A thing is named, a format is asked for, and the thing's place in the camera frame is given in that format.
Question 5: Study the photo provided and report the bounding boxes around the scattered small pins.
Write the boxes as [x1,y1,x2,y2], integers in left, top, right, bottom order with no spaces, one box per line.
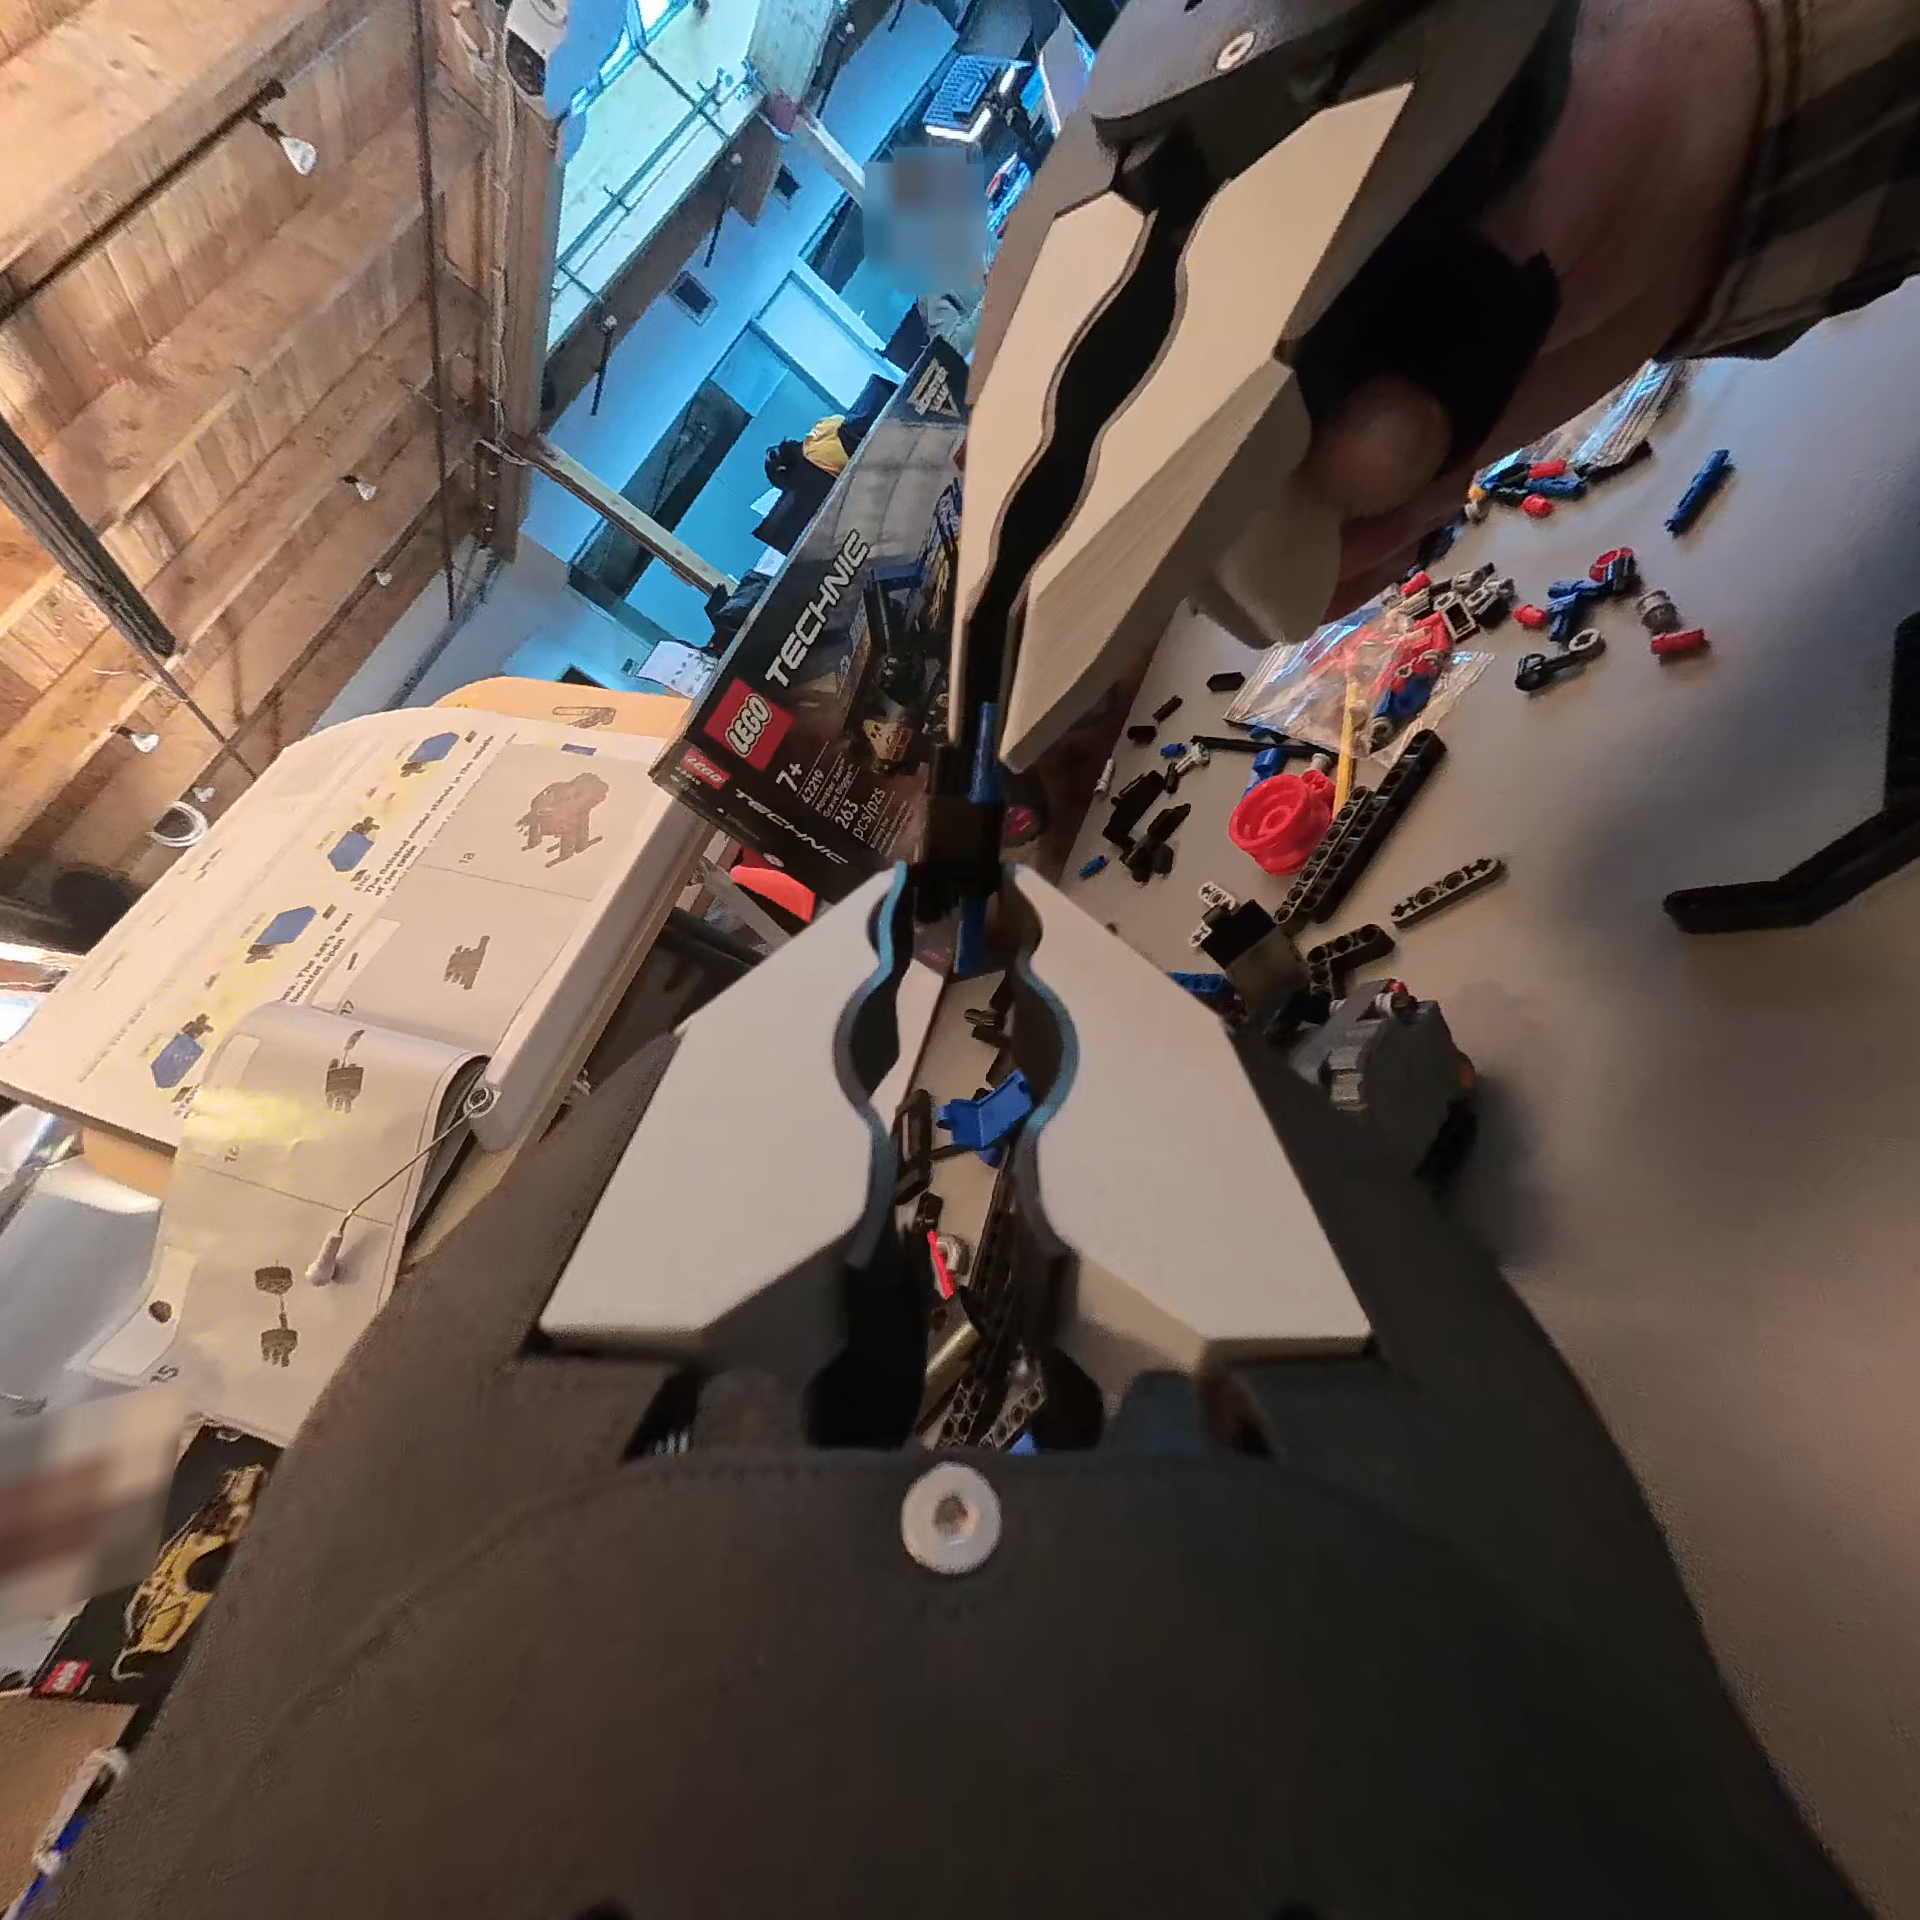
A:
[1411,359,1735,694]

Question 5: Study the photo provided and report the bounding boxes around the clear bag of small pins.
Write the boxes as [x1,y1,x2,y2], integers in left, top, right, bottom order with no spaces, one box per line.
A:
[1221,608,1497,756]

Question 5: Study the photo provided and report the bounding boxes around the black angled long beam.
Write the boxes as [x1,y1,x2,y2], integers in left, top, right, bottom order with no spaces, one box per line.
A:
[1661,613,1920,939]

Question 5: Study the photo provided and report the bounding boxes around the grey desk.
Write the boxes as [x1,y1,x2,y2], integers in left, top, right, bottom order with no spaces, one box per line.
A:
[1035,301,1920,1772]

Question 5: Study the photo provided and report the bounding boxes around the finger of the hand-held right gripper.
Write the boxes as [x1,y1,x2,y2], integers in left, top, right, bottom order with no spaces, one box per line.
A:
[995,80,1421,773]
[948,194,1164,756]

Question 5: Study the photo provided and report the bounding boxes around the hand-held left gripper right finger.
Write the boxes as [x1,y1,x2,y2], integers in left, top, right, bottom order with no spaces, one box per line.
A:
[1010,869,1377,1451]

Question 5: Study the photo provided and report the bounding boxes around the black seven-hole beam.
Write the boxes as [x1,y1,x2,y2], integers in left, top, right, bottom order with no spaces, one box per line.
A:
[1306,731,1451,918]

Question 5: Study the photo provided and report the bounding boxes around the monster truck toy box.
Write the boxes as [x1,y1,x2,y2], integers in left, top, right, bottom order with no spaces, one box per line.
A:
[647,336,1053,905]

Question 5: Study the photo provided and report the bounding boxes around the person's right hand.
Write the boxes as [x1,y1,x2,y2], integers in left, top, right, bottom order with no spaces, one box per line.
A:
[1302,0,1772,603]

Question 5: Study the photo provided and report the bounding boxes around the building instruction booklet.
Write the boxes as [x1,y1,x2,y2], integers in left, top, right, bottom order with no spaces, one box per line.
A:
[83,733,675,1388]

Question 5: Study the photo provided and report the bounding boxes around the yellow truck toy box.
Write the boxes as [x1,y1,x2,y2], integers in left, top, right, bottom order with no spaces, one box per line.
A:
[75,1425,289,1703]

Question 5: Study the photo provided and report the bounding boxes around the black flat clip panel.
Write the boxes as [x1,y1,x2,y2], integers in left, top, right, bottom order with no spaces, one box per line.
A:
[1198,906,1306,1007]

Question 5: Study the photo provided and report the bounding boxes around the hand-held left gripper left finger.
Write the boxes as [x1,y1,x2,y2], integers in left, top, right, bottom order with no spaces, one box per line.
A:
[535,869,941,1451]

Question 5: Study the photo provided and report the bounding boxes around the grey nine-hole beam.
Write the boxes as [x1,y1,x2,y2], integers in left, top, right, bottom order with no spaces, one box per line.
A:
[1274,786,1374,925]

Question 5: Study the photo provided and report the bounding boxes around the red wheel rim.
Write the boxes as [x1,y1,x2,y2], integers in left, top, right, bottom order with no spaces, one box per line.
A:
[1227,769,1336,876]

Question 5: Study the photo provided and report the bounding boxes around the black bent frame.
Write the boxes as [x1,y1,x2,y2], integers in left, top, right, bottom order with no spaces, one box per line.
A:
[1102,763,1196,886]

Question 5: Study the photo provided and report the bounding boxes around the blue folded panel piece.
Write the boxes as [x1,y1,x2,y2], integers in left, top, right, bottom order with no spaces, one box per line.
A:
[937,1071,1038,1162]

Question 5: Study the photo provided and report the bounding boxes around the dark grey motor block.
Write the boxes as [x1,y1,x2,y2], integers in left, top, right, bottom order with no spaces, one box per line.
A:
[1290,981,1478,1180]

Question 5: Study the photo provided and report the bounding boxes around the black connector assembly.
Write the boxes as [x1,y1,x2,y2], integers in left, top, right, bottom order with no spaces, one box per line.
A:
[908,741,1041,939]

